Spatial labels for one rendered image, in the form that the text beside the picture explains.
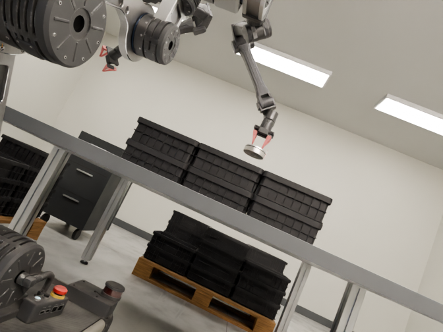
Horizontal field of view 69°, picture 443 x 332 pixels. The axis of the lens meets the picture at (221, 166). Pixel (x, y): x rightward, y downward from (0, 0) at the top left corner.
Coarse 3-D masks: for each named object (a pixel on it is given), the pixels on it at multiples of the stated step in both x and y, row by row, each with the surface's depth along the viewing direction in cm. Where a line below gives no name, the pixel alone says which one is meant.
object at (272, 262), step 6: (252, 246) 303; (252, 252) 303; (258, 252) 303; (264, 252) 302; (252, 258) 302; (258, 258) 302; (264, 258) 302; (270, 258) 302; (276, 258) 301; (264, 264) 300; (270, 264) 300; (276, 264) 301; (282, 264) 300; (276, 270) 299; (282, 270) 299
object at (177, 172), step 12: (132, 144) 138; (132, 156) 138; (144, 156) 138; (156, 156) 136; (168, 156) 136; (144, 168) 137; (156, 168) 136; (168, 168) 135; (180, 168) 136; (180, 180) 137
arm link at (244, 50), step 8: (240, 48) 166; (248, 48) 165; (248, 56) 164; (248, 64) 163; (256, 72) 161; (256, 80) 160; (256, 88) 159; (264, 88) 158; (256, 96) 160; (264, 96) 160; (264, 104) 156; (272, 104) 157
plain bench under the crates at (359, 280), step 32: (32, 128) 89; (64, 160) 149; (96, 160) 86; (32, 192) 143; (160, 192) 87; (192, 192) 84; (224, 224) 149; (256, 224) 82; (320, 256) 79; (352, 288) 131; (384, 288) 78; (288, 320) 215; (352, 320) 129
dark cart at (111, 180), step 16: (96, 144) 292; (112, 144) 291; (80, 160) 289; (64, 176) 287; (80, 176) 286; (96, 176) 286; (112, 176) 289; (64, 192) 284; (80, 192) 283; (96, 192) 283; (112, 192) 304; (48, 208) 281; (64, 208) 281; (80, 208) 280; (96, 208) 286; (80, 224) 278; (96, 224) 300
